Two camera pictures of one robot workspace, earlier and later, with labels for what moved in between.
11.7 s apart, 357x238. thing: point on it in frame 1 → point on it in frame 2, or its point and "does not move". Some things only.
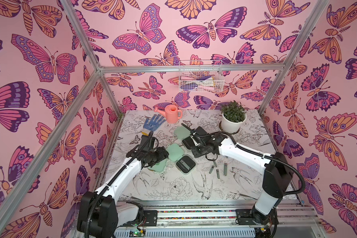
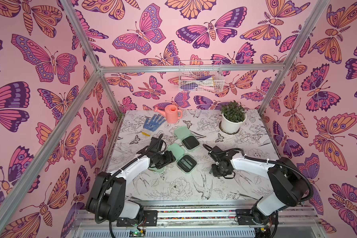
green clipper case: [159, 167] does not move
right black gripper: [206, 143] → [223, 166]
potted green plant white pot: [233, 115] does not move
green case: [185, 164] does not move
